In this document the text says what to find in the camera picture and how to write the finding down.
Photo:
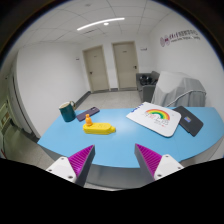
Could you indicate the wall logo sign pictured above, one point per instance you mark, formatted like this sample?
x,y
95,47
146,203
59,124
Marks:
x,y
177,36

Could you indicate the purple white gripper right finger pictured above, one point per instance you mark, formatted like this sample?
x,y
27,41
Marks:
x,y
153,165

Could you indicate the dark green mug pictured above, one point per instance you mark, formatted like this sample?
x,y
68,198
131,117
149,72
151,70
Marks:
x,y
67,111

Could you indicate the purple smartphone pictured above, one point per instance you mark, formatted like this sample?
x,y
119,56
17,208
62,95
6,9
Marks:
x,y
90,112

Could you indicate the left beige door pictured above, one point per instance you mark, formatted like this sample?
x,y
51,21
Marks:
x,y
96,69

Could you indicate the long ceiling light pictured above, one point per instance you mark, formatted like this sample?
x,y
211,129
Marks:
x,y
100,22

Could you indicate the orange charger plug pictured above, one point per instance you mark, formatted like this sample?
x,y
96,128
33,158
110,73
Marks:
x,y
88,120

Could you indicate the grey covered furniture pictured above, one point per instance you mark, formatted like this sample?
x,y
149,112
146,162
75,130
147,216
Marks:
x,y
178,89

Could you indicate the beige door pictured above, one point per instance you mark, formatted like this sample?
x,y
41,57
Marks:
x,y
96,69
126,64

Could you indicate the white rainbow board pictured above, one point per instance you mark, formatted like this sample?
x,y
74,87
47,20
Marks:
x,y
159,119

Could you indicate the dark grey sofa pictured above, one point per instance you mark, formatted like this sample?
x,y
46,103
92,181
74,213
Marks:
x,y
146,83

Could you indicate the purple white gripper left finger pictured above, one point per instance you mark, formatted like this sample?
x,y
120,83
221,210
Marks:
x,y
75,168

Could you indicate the right beige door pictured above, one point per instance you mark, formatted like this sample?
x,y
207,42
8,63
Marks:
x,y
126,64

